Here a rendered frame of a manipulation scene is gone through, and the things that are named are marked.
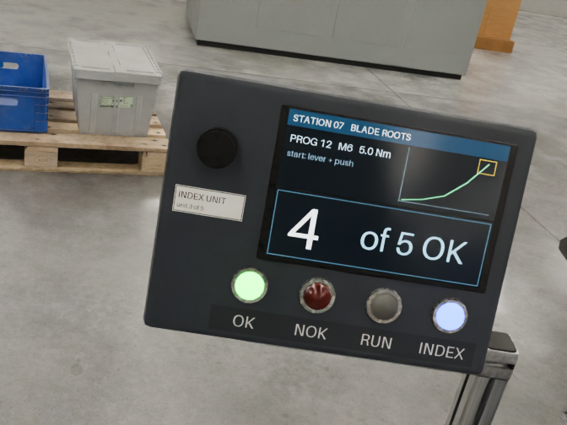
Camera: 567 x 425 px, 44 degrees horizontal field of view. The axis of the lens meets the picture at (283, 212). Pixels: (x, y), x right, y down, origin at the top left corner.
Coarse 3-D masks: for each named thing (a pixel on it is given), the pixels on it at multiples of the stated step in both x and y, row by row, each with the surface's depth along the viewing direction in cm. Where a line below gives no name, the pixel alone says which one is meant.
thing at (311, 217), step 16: (288, 192) 50; (304, 192) 50; (288, 208) 50; (304, 208) 50; (320, 208) 50; (336, 208) 50; (272, 224) 50; (288, 224) 50; (304, 224) 50; (320, 224) 50; (336, 224) 50; (272, 240) 50; (288, 240) 51; (304, 240) 51; (320, 240) 51; (336, 240) 51; (288, 256) 51; (304, 256) 51; (320, 256) 51
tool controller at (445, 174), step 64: (192, 128) 49; (256, 128) 49; (320, 128) 49; (384, 128) 49; (448, 128) 50; (512, 128) 50; (192, 192) 50; (256, 192) 50; (320, 192) 50; (384, 192) 50; (448, 192) 50; (512, 192) 51; (192, 256) 51; (256, 256) 51; (384, 256) 51; (448, 256) 51; (192, 320) 51; (256, 320) 52; (320, 320) 52
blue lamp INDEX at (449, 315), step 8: (440, 304) 52; (448, 304) 52; (456, 304) 52; (432, 312) 52; (440, 312) 52; (448, 312) 51; (456, 312) 51; (464, 312) 52; (432, 320) 52; (440, 320) 52; (448, 320) 51; (456, 320) 51; (464, 320) 52; (440, 328) 52; (448, 328) 52; (456, 328) 52
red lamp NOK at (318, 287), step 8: (312, 280) 51; (320, 280) 51; (304, 288) 51; (312, 288) 51; (320, 288) 51; (328, 288) 51; (304, 296) 51; (312, 296) 51; (320, 296) 51; (328, 296) 51; (304, 304) 51; (312, 304) 51; (320, 304) 51; (328, 304) 51; (312, 312) 51; (320, 312) 51
